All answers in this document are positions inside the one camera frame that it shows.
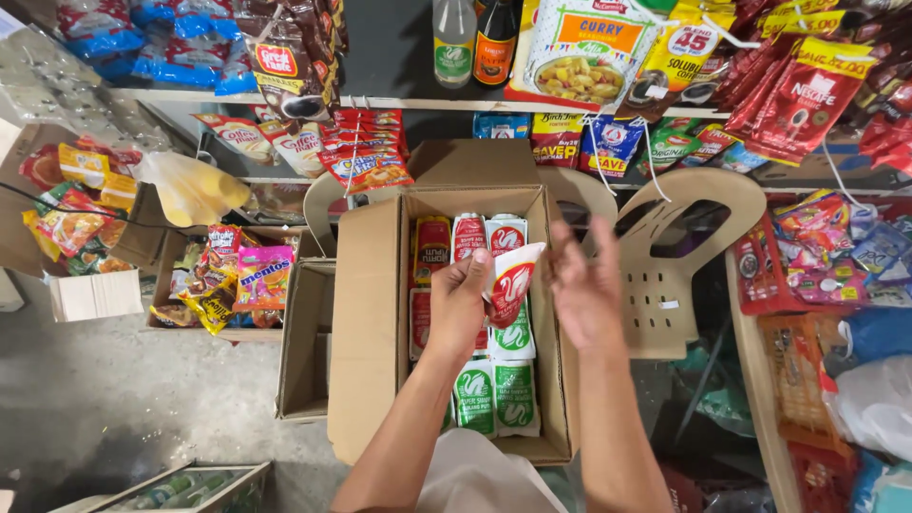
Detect pink candy bag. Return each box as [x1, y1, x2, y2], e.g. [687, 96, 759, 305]
[234, 245, 295, 312]

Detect person's white shirt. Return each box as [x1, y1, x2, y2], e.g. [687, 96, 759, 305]
[415, 427, 569, 513]

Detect white shelf with goods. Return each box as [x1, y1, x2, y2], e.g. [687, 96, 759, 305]
[107, 0, 912, 197]

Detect white green curry mix packet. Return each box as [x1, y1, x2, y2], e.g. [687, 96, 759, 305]
[503, 0, 668, 115]

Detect hanging orange seasoning packets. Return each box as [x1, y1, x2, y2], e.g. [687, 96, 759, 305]
[19, 138, 141, 277]

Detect red yellow milk powder packet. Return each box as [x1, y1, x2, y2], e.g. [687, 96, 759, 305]
[530, 113, 586, 171]

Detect black cable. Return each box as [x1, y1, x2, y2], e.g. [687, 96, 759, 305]
[0, 181, 188, 233]

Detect strip of brown coffee sachets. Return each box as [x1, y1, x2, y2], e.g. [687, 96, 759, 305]
[234, 0, 350, 124]

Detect strip of white creamer sachets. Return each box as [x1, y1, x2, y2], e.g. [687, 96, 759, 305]
[191, 113, 327, 180]

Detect hanging clear plastic bags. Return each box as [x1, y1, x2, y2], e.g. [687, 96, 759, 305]
[0, 27, 173, 152]

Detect person's right hand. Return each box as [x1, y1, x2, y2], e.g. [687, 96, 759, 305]
[545, 216, 629, 355]

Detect small empty cardboard box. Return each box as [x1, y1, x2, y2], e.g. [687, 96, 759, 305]
[275, 258, 337, 423]

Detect red candy bag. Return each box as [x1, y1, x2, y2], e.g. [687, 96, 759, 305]
[205, 224, 244, 277]

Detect dark soy sauce bottle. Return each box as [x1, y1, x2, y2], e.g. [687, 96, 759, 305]
[472, 0, 520, 88]

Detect red white sauce pouch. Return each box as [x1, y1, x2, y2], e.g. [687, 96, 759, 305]
[486, 214, 529, 259]
[409, 287, 434, 361]
[483, 242, 547, 330]
[452, 212, 489, 263]

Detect dark red yellow sauce pouch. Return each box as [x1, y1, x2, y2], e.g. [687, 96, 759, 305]
[413, 216, 453, 287]

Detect large open cardboard box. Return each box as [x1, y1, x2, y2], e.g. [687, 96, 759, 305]
[327, 185, 581, 467]

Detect yellow black snack bag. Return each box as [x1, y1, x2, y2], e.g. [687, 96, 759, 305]
[177, 274, 240, 336]

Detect beige table with goods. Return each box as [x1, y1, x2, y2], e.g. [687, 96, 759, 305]
[725, 188, 912, 513]

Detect clear vinegar bottle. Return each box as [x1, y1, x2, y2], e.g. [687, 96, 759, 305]
[432, 0, 477, 90]

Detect green drink powder packet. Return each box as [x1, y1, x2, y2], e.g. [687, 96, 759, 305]
[636, 117, 704, 178]

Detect blue milk powder packet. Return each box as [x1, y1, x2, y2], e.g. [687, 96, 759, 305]
[578, 116, 646, 179]

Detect strip of yellow coffee sachets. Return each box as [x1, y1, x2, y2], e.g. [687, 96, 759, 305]
[616, 0, 743, 124]

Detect strips of red coffee sachets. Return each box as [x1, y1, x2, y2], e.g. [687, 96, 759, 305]
[712, 0, 912, 179]

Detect crate with bottles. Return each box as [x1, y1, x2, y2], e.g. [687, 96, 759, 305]
[48, 460, 273, 513]

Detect heap of blue red packets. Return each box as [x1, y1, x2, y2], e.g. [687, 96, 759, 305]
[56, 0, 259, 98]

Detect strip of red cracker packets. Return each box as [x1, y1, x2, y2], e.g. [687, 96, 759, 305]
[316, 107, 416, 196]

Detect yellow goods in plastic bag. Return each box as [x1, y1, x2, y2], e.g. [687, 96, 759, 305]
[133, 150, 252, 229]

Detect person's left hand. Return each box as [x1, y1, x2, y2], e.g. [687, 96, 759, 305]
[425, 248, 494, 361]

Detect cardboard box of candy bags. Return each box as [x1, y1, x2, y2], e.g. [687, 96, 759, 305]
[145, 225, 304, 343]

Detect small white carton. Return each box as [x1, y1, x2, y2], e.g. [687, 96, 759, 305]
[47, 268, 145, 323]

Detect green white vinegar pouch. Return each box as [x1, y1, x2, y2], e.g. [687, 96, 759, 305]
[454, 358, 497, 439]
[493, 359, 541, 437]
[489, 303, 537, 361]

